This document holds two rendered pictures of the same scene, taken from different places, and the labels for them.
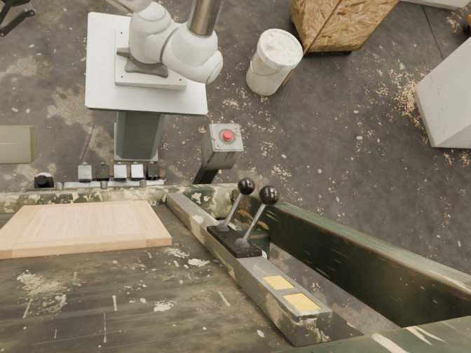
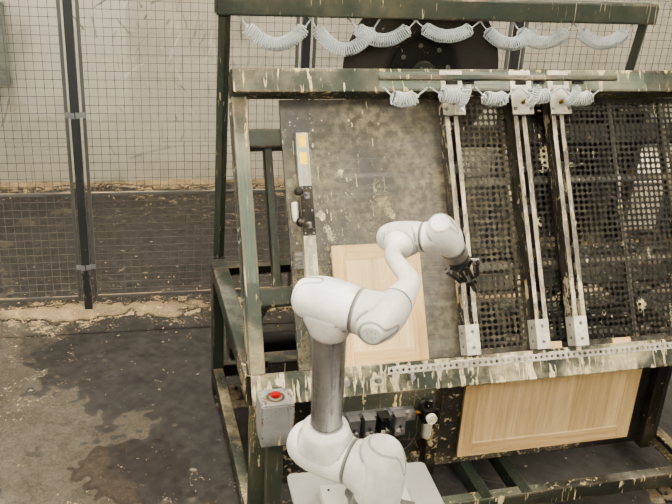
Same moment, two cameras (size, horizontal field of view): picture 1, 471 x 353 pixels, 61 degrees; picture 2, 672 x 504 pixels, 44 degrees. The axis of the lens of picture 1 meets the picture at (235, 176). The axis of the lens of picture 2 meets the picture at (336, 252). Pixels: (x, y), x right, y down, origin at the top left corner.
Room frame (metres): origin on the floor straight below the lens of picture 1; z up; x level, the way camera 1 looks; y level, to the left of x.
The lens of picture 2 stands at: (3.03, 1.35, 2.59)
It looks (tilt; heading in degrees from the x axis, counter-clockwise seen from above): 23 degrees down; 205
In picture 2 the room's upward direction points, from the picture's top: 3 degrees clockwise
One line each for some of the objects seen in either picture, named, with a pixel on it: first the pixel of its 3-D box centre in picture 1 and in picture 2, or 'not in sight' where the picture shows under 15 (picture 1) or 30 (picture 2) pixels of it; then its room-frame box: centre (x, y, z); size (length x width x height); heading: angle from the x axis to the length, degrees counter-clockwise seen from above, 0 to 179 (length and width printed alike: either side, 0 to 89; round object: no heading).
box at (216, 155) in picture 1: (221, 147); (274, 417); (0.83, 0.11, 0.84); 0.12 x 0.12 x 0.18; 41
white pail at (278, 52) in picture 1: (275, 60); not in sight; (2.01, 0.24, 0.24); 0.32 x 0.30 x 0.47; 129
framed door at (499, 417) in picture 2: not in sight; (552, 396); (-0.38, 0.91, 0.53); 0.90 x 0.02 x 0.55; 131
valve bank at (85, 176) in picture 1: (104, 181); (380, 428); (0.49, 0.40, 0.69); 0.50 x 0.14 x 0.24; 131
